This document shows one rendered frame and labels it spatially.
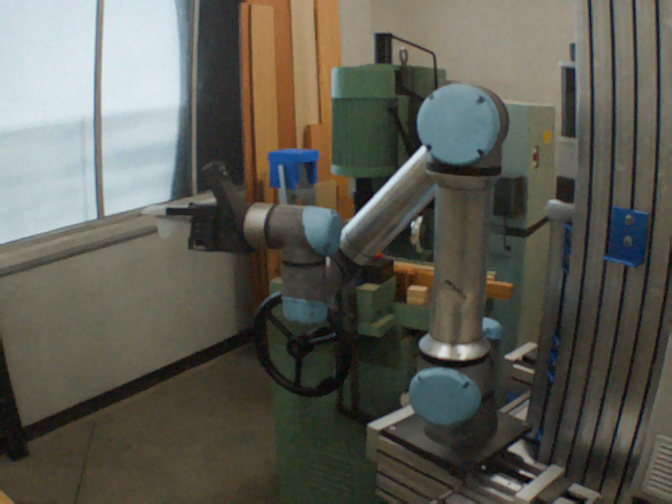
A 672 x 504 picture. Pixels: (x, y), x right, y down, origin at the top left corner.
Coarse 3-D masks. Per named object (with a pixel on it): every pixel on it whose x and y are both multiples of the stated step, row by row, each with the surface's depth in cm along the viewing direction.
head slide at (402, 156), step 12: (396, 96) 181; (408, 108) 186; (408, 120) 187; (396, 132) 182; (408, 132) 188; (396, 144) 183; (396, 156) 184; (408, 156) 190; (396, 168) 185; (372, 180) 189; (384, 180) 187
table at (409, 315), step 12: (276, 288) 184; (396, 300) 168; (492, 300) 173; (396, 312) 167; (408, 312) 165; (420, 312) 163; (324, 324) 167; (360, 324) 161; (372, 324) 160; (384, 324) 161; (396, 324) 167; (408, 324) 166; (420, 324) 164
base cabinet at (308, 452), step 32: (384, 384) 173; (288, 416) 193; (320, 416) 187; (384, 416) 176; (288, 448) 197; (320, 448) 190; (352, 448) 184; (288, 480) 201; (320, 480) 194; (352, 480) 187
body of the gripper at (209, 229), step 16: (208, 208) 110; (240, 208) 109; (192, 224) 113; (208, 224) 110; (224, 224) 111; (240, 224) 107; (192, 240) 112; (208, 240) 110; (224, 240) 111; (240, 240) 109
